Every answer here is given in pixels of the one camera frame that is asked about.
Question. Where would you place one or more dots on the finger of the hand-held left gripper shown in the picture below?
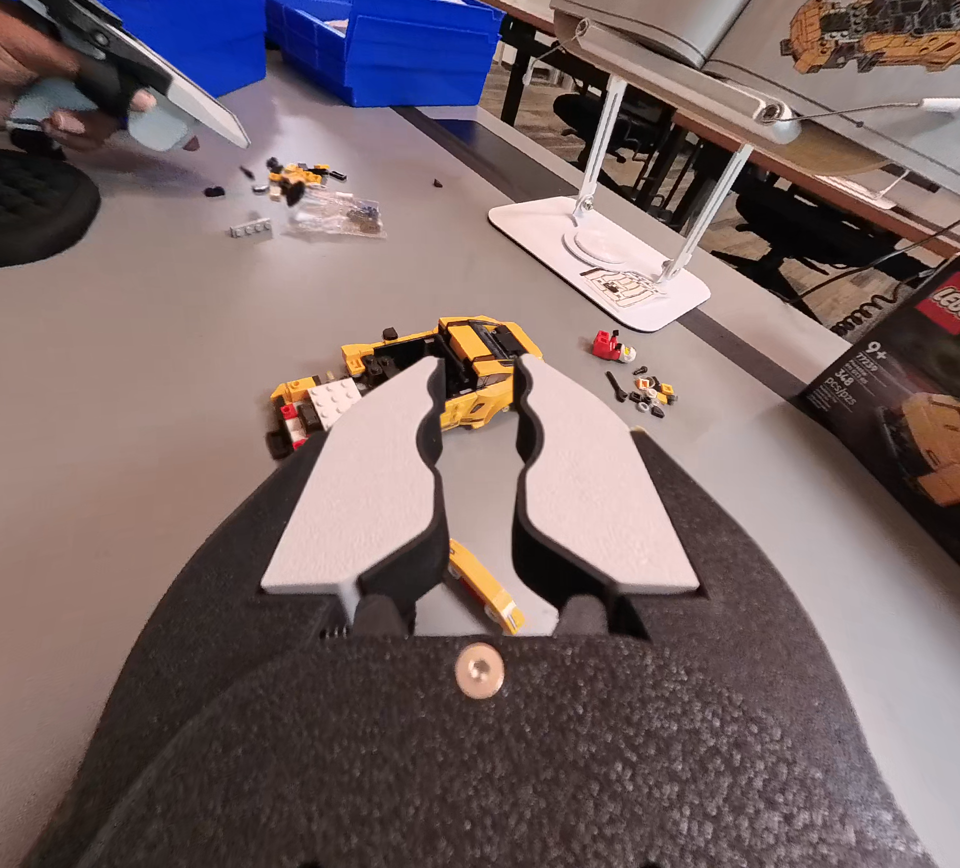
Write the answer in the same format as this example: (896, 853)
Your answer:
(206, 114)

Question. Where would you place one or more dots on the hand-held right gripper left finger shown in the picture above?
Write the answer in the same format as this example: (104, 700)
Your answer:
(360, 493)

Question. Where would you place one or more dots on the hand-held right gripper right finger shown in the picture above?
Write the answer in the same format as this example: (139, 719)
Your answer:
(600, 500)

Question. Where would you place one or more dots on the pile of small lego pieces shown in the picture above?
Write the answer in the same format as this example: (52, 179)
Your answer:
(296, 182)

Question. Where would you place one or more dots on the grey lego plate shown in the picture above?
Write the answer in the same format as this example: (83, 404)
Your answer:
(251, 229)

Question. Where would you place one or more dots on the yellow lego car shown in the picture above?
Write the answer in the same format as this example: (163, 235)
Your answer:
(472, 343)

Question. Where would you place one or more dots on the cluster of tiny lego parts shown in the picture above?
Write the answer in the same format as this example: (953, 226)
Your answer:
(649, 388)

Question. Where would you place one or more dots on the yellow lego side panel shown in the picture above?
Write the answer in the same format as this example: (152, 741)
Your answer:
(480, 575)

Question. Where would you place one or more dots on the red lego minifigure piece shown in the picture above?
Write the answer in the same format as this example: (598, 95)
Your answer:
(604, 344)

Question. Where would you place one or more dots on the lego sticker sheet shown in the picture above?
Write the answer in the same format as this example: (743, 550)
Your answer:
(622, 290)

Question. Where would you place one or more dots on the black lego set box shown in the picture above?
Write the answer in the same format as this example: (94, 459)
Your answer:
(900, 418)

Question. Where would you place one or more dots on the person's left hand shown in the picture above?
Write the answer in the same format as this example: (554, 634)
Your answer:
(30, 50)

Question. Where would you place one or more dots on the clear plastic bag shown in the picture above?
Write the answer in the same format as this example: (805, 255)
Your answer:
(337, 219)

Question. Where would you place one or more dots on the black mesh chair armrest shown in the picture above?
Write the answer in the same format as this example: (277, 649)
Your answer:
(37, 208)

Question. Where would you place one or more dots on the white book stand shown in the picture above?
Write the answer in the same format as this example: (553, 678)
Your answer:
(540, 223)

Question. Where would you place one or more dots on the black office chair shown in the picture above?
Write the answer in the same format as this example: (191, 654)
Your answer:
(600, 125)
(810, 230)

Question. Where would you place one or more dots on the clear acrylic stand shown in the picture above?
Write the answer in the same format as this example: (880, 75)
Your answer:
(877, 189)

